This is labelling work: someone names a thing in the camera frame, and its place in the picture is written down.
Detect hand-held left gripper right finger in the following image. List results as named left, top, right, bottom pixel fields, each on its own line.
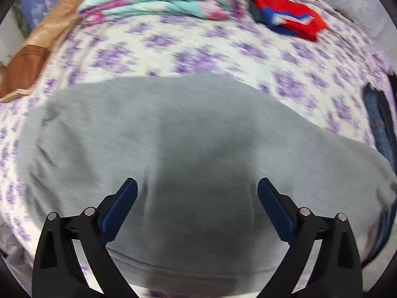
left=258, top=178, right=363, bottom=298

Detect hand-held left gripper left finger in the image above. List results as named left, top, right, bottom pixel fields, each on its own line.
left=32, top=178, right=140, bottom=298

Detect grey sweat pants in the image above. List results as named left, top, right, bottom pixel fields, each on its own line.
left=14, top=73, right=397, bottom=295

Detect blue jeans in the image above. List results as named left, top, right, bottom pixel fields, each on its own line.
left=363, top=84, right=394, bottom=166

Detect purple floral bedspread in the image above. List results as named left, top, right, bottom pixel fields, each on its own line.
left=0, top=0, right=397, bottom=298

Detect brown satin pillow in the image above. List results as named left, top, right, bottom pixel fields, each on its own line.
left=0, top=0, right=106, bottom=103

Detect folded red striped garment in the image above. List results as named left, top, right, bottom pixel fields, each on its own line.
left=244, top=0, right=329, bottom=42

